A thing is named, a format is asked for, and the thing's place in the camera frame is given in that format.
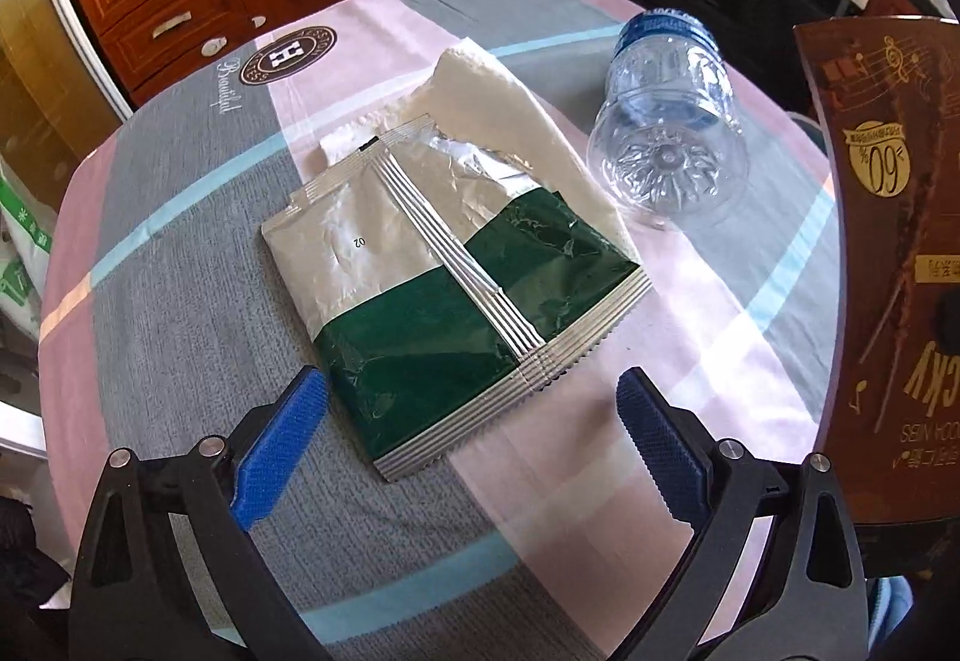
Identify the green white plastic bag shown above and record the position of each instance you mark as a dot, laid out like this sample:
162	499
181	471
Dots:
19	271

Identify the clear plastic water bottle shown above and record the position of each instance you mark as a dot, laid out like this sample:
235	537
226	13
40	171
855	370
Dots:
667	106

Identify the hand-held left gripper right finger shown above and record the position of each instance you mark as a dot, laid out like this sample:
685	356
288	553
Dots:
664	447

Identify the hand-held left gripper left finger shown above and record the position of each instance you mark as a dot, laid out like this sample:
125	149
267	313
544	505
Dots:
281	443

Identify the green silver foil packet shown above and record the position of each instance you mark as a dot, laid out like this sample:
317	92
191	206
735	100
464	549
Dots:
420	346

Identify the blue denim cloth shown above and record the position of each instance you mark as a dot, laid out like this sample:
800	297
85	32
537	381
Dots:
892	620

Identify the brown snack box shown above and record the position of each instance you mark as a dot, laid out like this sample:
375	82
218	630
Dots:
885	218

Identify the white paper tissue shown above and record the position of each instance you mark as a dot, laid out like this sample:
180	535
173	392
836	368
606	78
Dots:
487	99

